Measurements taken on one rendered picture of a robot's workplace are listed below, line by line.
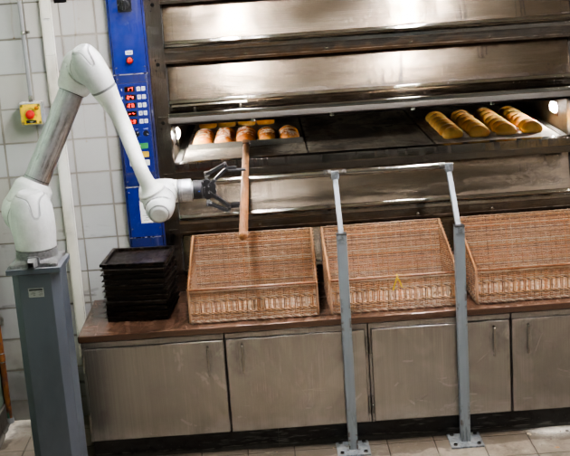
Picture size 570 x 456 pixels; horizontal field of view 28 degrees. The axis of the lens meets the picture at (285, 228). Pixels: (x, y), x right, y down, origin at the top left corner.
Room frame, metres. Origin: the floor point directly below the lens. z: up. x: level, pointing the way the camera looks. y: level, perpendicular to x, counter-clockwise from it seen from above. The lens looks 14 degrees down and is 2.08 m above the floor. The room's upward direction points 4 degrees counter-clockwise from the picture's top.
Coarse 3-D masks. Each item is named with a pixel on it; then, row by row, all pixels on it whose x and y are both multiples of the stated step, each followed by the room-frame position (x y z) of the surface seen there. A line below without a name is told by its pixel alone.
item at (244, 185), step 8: (248, 144) 5.30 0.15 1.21; (248, 152) 5.09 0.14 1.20; (248, 160) 4.90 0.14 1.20; (248, 168) 4.72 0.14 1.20; (248, 176) 4.55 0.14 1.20; (248, 184) 4.42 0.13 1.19; (248, 192) 4.27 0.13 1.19; (248, 200) 4.14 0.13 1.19; (240, 208) 3.99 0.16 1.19; (240, 216) 3.85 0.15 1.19; (240, 224) 3.73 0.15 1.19; (240, 232) 3.63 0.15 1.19
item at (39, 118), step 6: (24, 102) 4.99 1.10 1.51; (30, 102) 4.97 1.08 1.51; (36, 102) 4.97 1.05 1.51; (42, 102) 5.00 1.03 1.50; (24, 108) 4.97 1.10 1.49; (30, 108) 4.97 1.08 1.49; (42, 108) 4.98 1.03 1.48; (24, 114) 4.97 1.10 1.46; (36, 114) 4.97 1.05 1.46; (42, 114) 4.97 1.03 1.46; (24, 120) 4.97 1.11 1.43; (30, 120) 4.97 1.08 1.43; (36, 120) 4.97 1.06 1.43; (42, 120) 4.97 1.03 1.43
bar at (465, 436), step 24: (360, 168) 4.69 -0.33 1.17; (384, 168) 4.68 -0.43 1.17; (408, 168) 4.68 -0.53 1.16; (432, 168) 4.68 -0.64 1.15; (336, 192) 4.62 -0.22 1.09; (456, 216) 4.51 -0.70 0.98; (456, 240) 4.46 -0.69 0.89; (456, 264) 4.46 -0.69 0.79; (456, 288) 4.46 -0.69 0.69; (456, 312) 4.48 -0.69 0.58
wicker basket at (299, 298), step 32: (192, 256) 4.84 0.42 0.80; (224, 256) 4.99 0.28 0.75; (256, 256) 4.99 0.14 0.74; (288, 256) 4.98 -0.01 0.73; (192, 288) 4.72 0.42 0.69; (224, 288) 4.55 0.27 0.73; (256, 288) 4.55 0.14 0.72; (288, 288) 4.56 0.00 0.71; (192, 320) 4.57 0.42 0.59; (224, 320) 4.55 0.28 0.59
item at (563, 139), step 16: (432, 144) 5.11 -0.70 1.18; (448, 144) 5.08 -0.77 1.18; (464, 144) 5.06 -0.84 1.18; (480, 144) 5.06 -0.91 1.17; (496, 144) 5.06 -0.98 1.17; (512, 144) 5.06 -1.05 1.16; (528, 144) 5.06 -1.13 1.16; (544, 144) 5.06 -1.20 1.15; (560, 144) 5.06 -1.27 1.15; (208, 160) 5.08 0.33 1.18; (224, 160) 5.06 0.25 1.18; (240, 160) 5.05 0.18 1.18; (256, 160) 5.05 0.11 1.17; (272, 160) 5.05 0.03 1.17; (288, 160) 5.05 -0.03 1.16; (304, 160) 5.05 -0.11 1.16; (320, 160) 5.05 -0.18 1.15; (336, 160) 5.05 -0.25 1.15
